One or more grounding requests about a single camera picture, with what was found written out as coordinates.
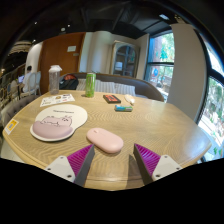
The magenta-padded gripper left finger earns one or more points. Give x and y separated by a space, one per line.
80 160

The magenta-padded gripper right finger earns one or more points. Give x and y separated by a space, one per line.
148 160

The pink computer mouse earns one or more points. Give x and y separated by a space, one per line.
105 140

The white cat-print mouse pad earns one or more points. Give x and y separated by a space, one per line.
63 116

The green and blue pack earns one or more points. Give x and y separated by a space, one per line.
123 108

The white sticker sheet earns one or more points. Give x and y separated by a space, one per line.
56 100

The brown curved sofa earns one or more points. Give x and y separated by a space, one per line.
146 87

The small striped pillow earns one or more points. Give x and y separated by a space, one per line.
126 89

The green drink can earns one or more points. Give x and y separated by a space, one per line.
90 86

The yellow square sticker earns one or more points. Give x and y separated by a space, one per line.
11 126

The large striped pillow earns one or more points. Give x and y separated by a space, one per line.
105 86

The black backpack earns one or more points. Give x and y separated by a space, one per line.
68 82

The clear shaker bottle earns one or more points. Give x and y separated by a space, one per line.
54 81

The grey tufted chair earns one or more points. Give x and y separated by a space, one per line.
16 106

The white chair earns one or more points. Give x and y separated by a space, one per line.
33 85

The person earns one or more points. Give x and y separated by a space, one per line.
27 78

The brown wooden door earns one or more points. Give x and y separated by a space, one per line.
61 60

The arched glass-door cabinet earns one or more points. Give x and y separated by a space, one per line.
125 60

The white door sign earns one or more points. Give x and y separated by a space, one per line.
72 48

